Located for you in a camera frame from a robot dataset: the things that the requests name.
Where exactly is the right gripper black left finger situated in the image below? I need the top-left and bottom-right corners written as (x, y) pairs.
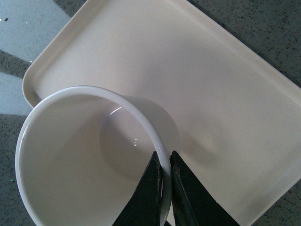
top-left (113, 152), bottom-right (163, 226)

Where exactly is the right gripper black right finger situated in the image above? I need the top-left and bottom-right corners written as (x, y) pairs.
top-left (170, 151), bottom-right (238, 226)

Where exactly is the white smiley mug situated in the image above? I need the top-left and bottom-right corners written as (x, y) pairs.
top-left (15, 86), bottom-right (180, 226)

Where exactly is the cream rectangular tray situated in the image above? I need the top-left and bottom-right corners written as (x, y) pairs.
top-left (23, 0), bottom-right (301, 226)

